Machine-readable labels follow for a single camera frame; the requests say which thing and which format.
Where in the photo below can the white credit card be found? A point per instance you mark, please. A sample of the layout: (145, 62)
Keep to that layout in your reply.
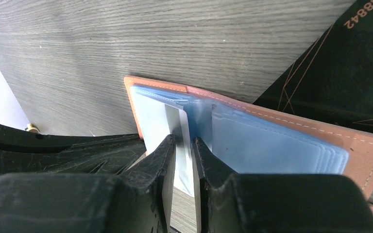
(178, 126)

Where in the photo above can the brown leather card holder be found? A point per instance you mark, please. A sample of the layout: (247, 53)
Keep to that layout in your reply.
(250, 138)

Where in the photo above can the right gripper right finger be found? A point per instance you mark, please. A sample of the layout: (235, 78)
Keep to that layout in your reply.
(229, 202)

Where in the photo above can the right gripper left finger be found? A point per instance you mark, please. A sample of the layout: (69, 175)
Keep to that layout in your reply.
(138, 200)

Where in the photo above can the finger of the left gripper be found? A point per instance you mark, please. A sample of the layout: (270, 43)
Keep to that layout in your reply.
(25, 152)

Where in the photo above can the black credit card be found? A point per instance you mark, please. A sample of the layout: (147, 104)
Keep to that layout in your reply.
(332, 81)

